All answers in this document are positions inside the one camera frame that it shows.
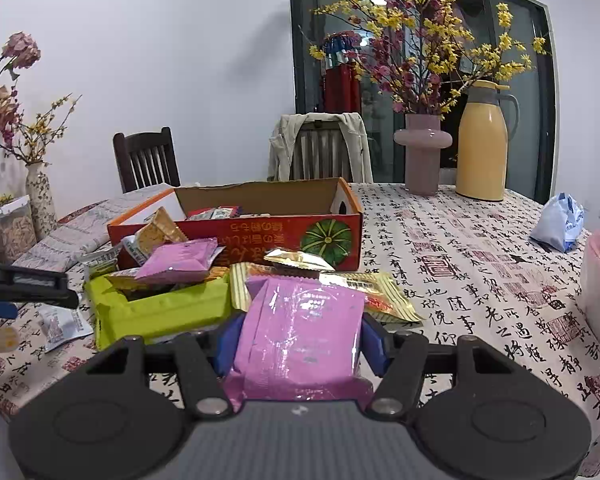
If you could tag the dried flower bouquet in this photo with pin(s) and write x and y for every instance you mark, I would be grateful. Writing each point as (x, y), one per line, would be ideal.
(10, 105)

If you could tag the cracker snack packet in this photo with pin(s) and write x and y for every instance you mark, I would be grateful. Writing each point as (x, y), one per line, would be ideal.
(157, 232)

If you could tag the pile of assorted snacks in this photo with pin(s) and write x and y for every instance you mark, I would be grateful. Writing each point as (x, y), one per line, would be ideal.
(215, 212)

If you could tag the red cardboard box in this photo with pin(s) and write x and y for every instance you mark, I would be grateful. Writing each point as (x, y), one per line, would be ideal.
(260, 235)

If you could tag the yellow pink flower branches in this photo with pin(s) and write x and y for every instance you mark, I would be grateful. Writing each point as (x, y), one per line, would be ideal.
(415, 35)

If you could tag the clear food container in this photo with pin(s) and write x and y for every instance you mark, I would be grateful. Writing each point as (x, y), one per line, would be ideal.
(7, 232)

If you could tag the small pink snack packet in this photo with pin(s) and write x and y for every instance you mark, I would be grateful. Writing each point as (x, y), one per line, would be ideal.
(177, 259)

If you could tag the orange stick snack packet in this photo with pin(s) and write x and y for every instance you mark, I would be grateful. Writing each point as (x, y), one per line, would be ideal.
(380, 295)

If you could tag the chair with beige jacket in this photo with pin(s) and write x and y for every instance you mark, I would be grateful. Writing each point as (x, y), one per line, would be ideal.
(357, 150)

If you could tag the large pink snack packet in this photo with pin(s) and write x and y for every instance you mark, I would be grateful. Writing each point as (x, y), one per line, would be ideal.
(300, 330)

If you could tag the green white snack packet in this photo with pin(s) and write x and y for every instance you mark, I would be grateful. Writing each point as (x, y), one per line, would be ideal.
(102, 261)

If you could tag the pink vase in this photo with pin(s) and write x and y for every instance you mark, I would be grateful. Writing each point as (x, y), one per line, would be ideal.
(422, 155)

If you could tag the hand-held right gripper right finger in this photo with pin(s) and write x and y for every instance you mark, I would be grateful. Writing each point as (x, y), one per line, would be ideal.
(375, 347)

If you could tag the yellow thermos jug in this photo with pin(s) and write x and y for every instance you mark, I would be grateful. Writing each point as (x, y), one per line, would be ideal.
(482, 150)

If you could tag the brown slatted wooden chair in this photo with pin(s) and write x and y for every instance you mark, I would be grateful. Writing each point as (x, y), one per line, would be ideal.
(320, 152)

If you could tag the gold foil snack packet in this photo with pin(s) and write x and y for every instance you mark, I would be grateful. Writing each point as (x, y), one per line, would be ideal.
(295, 259)

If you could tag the blue white plastic bag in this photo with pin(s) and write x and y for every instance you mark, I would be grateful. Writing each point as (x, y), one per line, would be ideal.
(555, 225)

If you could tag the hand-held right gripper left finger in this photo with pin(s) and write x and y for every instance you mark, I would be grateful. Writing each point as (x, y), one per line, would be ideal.
(226, 347)

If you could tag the small white snack packet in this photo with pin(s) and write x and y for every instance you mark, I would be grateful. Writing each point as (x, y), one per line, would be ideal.
(62, 327)

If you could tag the floral ceramic vase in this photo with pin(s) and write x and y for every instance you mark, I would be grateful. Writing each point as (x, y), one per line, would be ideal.
(41, 200)

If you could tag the dark wooden chair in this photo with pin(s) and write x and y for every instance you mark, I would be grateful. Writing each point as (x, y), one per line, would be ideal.
(145, 162)

